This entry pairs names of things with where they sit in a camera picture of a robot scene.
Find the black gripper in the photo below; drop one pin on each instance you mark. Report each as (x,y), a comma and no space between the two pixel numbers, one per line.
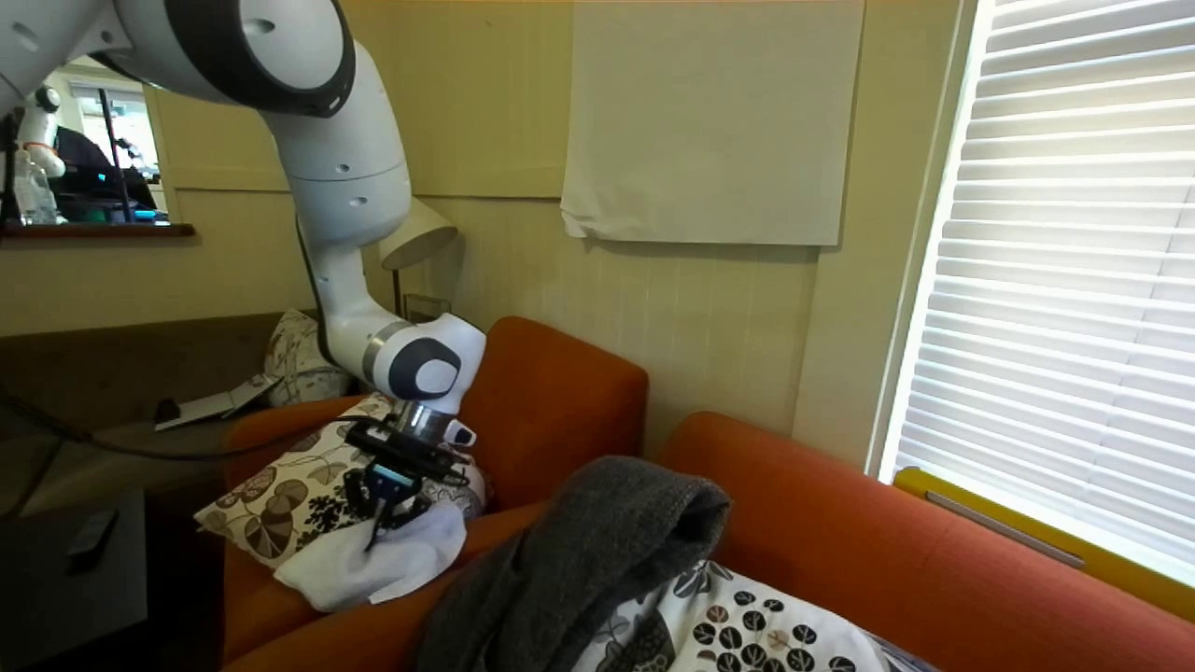
(392,492)

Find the brown wooden ledge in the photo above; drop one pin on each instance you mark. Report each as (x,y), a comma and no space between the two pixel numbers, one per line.
(98,228)

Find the orange armchair with grey towel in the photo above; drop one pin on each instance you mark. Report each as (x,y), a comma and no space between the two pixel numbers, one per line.
(871,499)

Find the black dotted white pillow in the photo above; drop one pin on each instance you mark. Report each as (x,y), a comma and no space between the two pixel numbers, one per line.
(748,629)

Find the yellow strip at window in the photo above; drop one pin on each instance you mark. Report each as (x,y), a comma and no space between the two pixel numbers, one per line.
(984,506)

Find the dark side table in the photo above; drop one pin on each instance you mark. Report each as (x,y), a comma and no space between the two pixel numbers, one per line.
(50,599)

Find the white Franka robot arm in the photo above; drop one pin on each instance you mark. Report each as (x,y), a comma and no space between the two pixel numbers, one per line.
(337,153)

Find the white window blinds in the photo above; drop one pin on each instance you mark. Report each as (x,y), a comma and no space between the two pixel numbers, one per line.
(1069,247)

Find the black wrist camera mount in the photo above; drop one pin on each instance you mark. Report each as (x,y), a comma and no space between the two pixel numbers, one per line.
(406,451)

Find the white towel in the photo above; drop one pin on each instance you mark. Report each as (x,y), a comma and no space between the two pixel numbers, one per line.
(374,573)

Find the stack of papers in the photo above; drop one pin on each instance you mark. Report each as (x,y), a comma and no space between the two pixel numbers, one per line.
(212,408)

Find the black remote control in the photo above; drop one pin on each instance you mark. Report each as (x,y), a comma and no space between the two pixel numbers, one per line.
(90,536)

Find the pale patterned pillow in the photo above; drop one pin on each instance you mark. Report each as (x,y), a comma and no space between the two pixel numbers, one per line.
(293,360)

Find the orange armchair with leaf pillow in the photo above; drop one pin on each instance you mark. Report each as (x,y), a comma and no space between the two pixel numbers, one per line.
(573,398)

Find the leaf print pillow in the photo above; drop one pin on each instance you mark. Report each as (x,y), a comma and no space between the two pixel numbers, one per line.
(284,486)

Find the white humanoid robot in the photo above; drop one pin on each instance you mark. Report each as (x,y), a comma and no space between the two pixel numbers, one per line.
(39,154)

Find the brown sofa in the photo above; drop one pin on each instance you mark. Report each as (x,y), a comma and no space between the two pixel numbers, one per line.
(98,375)

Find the white lamp shade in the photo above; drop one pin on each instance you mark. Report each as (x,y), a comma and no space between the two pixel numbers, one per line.
(424,236)

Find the dark grey towel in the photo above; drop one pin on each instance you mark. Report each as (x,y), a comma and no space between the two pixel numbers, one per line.
(583,546)

